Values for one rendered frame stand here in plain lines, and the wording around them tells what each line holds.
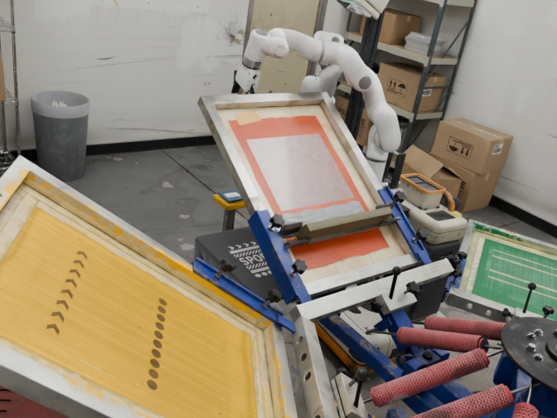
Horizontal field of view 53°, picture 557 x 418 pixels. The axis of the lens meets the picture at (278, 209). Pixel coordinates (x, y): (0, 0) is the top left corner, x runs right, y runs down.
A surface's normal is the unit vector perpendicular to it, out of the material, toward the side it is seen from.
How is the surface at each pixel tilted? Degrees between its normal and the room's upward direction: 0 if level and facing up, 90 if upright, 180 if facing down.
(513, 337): 0
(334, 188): 32
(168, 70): 90
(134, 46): 90
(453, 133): 89
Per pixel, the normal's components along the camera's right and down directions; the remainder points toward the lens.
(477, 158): -0.75, 0.18
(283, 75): 0.59, 0.43
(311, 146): 0.44, -0.53
